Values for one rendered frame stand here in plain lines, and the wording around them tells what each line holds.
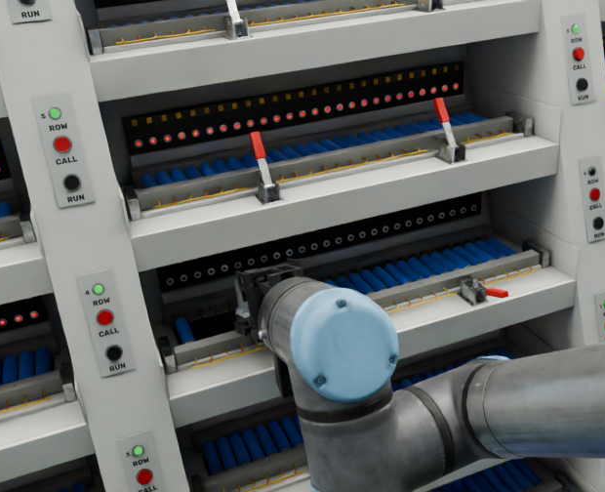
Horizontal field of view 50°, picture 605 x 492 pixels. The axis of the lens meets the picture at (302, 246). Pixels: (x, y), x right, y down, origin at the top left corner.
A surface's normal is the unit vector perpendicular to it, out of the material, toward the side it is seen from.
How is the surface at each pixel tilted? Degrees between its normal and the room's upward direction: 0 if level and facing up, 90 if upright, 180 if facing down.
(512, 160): 107
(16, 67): 90
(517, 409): 76
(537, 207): 90
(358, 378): 82
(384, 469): 87
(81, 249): 90
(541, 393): 60
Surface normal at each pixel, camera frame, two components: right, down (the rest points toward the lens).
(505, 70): -0.93, 0.22
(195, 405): 0.35, 0.38
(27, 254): -0.09, -0.90
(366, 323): 0.27, -0.04
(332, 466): -0.46, 0.19
